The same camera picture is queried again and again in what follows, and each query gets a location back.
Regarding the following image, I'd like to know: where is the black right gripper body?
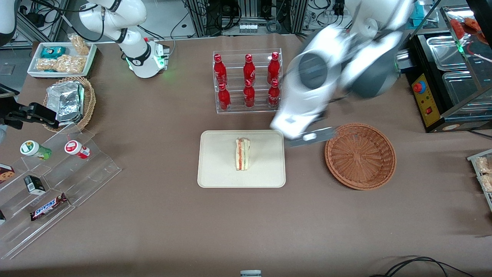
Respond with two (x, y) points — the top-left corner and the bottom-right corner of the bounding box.
(0, 85), (50, 130)

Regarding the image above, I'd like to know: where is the triangular sandwich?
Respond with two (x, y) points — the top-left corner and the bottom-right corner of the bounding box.
(235, 137), (251, 171)

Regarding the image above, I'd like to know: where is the small wicker basket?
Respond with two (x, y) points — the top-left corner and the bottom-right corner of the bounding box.
(43, 76), (96, 133)

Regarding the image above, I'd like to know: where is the large round wicker basket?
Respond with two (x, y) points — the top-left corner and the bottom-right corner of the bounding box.
(325, 123), (397, 191)

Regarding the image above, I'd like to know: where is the cream rectangular tray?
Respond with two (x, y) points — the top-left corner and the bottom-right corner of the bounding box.
(197, 130), (286, 189)

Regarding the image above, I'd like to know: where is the aluminium foil container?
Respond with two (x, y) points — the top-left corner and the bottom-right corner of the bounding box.
(46, 81), (85, 124)

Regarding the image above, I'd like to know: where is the green lidded snack cup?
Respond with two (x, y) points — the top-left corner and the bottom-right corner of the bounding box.
(20, 140), (53, 161)

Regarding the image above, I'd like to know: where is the red cola bottle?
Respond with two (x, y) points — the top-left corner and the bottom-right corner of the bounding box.
(218, 83), (231, 112)
(214, 53), (228, 86)
(244, 80), (256, 108)
(268, 52), (281, 83)
(243, 53), (256, 83)
(268, 79), (281, 109)

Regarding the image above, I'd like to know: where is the red lidded snack cup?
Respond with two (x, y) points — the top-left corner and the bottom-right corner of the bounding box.
(64, 140), (91, 160)

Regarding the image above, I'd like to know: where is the clear peanut bag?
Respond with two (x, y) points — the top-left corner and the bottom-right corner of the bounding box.
(36, 55), (86, 74)
(68, 33), (91, 56)

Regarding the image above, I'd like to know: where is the red cookie box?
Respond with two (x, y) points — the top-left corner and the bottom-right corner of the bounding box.
(0, 164), (16, 185)

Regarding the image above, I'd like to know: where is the clear acrylic bottle rack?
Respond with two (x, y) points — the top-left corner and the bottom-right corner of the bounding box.
(213, 48), (283, 114)

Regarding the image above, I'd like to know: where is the clear acrylic stepped shelf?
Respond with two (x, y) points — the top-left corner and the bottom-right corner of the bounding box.
(0, 123), (123, 260)

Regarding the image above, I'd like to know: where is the small black barcode box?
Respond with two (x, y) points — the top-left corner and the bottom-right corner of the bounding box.
(24, 175), (47, 195)

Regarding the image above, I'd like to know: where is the teal snack packet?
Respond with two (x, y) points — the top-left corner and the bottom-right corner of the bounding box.
(40, 46), (67, 59)

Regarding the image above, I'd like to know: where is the white snack bin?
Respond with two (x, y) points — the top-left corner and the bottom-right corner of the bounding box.
(27, 42), (98, 79)

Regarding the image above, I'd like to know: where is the brown Snickers bar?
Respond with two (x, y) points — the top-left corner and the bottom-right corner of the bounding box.
(30, 193), (69, 222)

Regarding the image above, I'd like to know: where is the black food warmer cabinet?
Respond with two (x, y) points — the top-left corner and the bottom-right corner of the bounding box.
(407, 6), (492, 133)

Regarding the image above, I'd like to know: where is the metal warmer pan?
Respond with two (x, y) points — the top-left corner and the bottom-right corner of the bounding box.
(426, 36), (467, 72)
(441, 71), (492, 113)

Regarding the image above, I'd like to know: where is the red food packet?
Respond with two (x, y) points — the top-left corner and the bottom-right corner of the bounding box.
(449, 17), (483, 40)

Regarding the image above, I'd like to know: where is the aluminium equipment frame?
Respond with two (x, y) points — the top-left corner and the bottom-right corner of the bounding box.
(184, 0), (309, 38)

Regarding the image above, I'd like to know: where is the white wire snack tray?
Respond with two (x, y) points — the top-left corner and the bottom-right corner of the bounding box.
(467, 149), (492, 213)

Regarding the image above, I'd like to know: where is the black floor cable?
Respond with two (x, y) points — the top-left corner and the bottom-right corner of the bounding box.
(368, 256), (476, 277)

